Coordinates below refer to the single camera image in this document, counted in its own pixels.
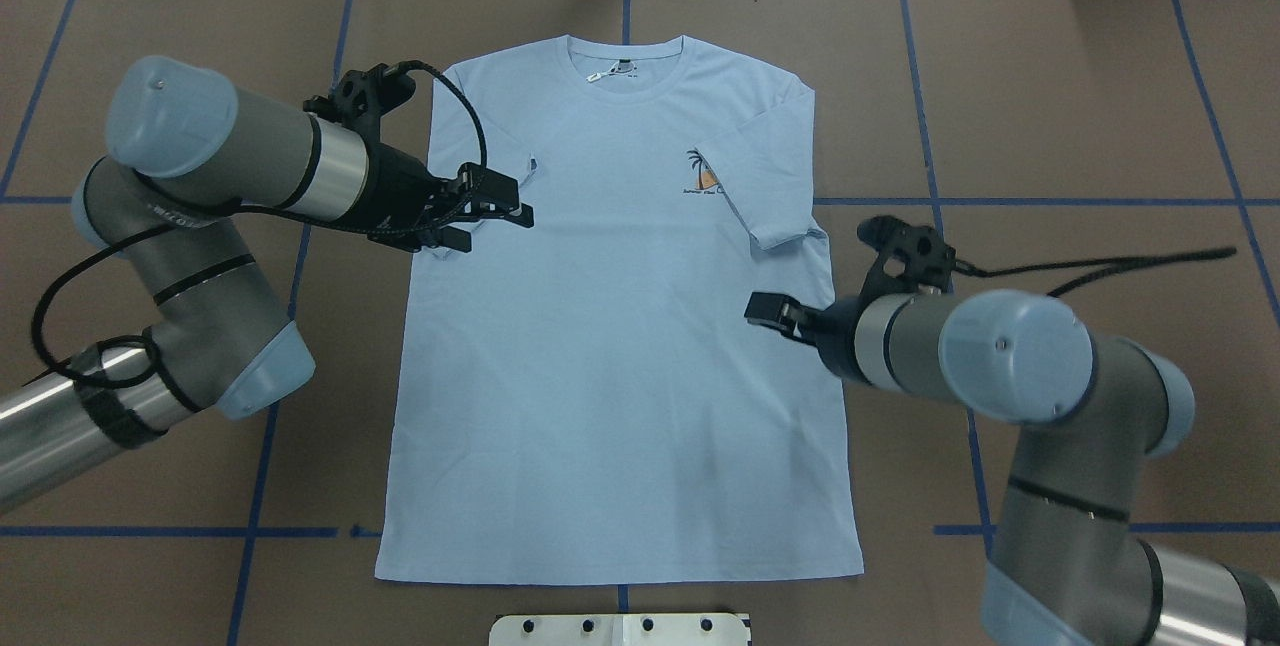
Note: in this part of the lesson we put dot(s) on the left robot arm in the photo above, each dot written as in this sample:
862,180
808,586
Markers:
187,152

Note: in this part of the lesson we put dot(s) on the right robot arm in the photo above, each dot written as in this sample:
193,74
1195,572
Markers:
1064,566

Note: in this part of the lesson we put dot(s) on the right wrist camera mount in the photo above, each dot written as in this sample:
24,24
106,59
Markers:
908,258

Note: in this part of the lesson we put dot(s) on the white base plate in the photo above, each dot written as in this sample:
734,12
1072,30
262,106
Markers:
711,628

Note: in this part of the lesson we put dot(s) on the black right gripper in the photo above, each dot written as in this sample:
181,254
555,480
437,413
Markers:
838,324

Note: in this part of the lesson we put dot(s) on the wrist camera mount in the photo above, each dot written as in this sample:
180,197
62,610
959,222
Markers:
362,98
908,258

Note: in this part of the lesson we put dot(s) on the white hang tag fastener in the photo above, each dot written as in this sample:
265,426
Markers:
620,70

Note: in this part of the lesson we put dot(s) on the light blue t-shirt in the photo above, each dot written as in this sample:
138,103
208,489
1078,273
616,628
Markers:
582,402

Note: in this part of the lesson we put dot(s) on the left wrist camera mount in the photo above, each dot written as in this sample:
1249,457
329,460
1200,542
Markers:
362,98

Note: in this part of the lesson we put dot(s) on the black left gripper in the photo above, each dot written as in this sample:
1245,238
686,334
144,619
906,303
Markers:
398,190

